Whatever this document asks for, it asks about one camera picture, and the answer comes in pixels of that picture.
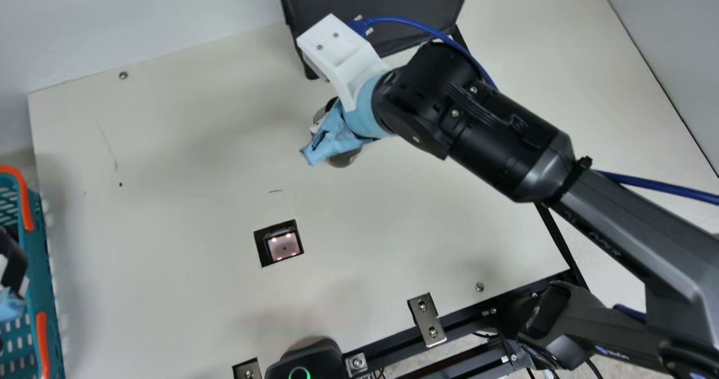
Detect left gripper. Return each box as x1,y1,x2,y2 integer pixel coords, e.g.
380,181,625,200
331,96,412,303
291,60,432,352
0,226,29,324

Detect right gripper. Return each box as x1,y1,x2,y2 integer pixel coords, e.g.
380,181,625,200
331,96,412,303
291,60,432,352
300,74,394,167

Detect teal shopping basket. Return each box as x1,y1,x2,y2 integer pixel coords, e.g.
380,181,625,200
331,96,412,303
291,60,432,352
0,165,66,379

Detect dark grey bag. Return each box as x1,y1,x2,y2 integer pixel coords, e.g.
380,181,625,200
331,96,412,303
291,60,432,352
274,0,476,81

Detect black device with green light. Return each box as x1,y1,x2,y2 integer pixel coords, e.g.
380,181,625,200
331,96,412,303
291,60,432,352
264,338,347,379

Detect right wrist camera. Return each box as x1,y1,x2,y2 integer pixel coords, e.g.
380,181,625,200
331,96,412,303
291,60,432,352
296,13,392,113

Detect blue cable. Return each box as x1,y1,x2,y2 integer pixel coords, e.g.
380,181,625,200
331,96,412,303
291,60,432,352
613,304,647,322
347,16,719,207

